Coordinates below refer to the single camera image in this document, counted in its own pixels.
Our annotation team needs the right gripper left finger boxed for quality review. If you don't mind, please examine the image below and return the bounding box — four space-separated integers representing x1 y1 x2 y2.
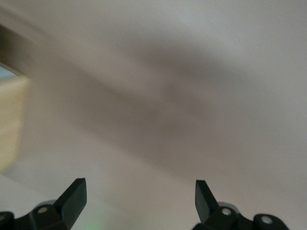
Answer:
0 177 86 230

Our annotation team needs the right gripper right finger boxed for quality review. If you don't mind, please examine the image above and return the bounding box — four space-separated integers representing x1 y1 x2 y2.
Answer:
191 179 288 230

